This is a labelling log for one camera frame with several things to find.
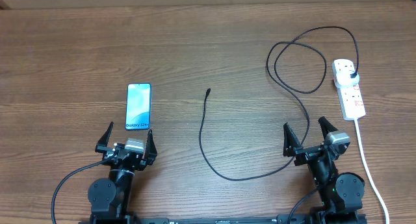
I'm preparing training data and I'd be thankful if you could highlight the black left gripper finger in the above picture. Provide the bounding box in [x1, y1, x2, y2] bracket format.
[143, 129, 158, 166]
[95, 121, 114, 153]

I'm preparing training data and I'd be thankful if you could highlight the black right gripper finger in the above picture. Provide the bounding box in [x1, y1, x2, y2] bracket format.
[318, 116, 338, 143]
[283, 123, 303, 157]

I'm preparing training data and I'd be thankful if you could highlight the black USB charging cable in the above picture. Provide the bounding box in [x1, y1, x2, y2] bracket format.
[198, 25, 360, 182]

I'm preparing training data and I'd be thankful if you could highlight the blue Galaxy S24+ smartphone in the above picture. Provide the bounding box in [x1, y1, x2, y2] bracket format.
[125, 83, 151, 131]

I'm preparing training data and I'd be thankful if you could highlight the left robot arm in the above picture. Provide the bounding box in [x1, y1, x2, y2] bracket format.
[88, 123, 157, 223]

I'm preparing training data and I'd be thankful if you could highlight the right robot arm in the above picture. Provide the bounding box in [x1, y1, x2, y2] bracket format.
[277, 116, 367, 224]

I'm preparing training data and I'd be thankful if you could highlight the white charger plug adapter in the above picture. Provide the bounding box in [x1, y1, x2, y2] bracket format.
[334, 71, 360, 88]

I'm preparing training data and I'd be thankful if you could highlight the white power strip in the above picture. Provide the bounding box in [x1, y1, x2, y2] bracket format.
[331, 59, 366, 121]

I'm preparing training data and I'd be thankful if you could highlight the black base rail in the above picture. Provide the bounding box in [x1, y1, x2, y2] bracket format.
[78, 214, 367, 224]

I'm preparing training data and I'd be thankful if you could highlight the white power strip cord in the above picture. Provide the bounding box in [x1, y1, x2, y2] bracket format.
[353, 118, 391, 224]

